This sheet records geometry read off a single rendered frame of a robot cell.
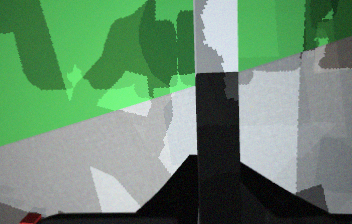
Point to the red rectangular block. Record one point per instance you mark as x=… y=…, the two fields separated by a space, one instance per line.
x=31 y=218

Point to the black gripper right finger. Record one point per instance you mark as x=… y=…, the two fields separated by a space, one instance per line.
x=264 y=202

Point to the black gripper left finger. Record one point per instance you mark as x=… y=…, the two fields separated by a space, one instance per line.
x=176 y=202

